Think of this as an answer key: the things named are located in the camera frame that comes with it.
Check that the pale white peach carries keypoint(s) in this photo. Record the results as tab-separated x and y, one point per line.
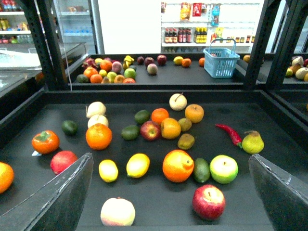
117	212

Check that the red apple front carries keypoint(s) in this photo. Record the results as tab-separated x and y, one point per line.
208	202

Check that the white pear front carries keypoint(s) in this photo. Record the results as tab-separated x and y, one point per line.
98	119

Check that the round white asian pear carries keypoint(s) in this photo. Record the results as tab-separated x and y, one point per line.
177	101

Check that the dark green avocado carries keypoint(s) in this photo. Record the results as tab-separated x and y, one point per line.
201	171

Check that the brown kiwi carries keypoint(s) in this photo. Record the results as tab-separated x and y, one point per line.
185	124
186	141

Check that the black front shelf tray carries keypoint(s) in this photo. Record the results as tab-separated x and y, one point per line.
160	204

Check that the red chili pepper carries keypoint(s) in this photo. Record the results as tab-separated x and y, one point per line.
236	139

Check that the green apple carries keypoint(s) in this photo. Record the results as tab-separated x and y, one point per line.
223	169

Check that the far light blue basket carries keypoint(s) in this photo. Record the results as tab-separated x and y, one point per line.
220	62

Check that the brown kiwi rear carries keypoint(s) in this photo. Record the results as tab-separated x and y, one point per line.
185	124

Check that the yellow lemon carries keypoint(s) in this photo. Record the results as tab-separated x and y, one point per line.
108	171
138	165

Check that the small dark green lime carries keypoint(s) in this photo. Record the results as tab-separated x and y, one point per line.
69	127

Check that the large orange mandarin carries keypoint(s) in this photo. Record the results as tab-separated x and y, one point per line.
98	136

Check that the red peach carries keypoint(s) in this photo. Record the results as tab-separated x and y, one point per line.
62	160

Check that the green avocado centre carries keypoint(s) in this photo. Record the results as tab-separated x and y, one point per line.
130	132

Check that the small orange tangerine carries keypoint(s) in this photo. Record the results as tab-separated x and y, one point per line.
159	114

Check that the yellow orange apple rear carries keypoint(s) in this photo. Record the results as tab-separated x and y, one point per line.
194	113

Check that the white pear rear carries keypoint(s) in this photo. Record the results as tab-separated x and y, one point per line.
95	108

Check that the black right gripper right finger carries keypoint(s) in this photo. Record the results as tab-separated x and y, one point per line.
284	196

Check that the orange persimmon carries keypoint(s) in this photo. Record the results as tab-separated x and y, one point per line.
46	142

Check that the orange at left edge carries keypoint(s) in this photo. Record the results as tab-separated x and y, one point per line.
6	176

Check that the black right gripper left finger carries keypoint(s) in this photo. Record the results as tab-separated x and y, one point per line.
57	206

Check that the brown kiwi front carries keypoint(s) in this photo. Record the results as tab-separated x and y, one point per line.
186	141

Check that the small red apple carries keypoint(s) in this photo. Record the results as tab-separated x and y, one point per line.
150	131

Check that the yellow green pear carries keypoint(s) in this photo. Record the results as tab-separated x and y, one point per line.
252	142

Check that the large navel orange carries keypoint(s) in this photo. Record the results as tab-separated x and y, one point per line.
177	166

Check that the green avocado rear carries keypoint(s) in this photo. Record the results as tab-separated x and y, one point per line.
142	116

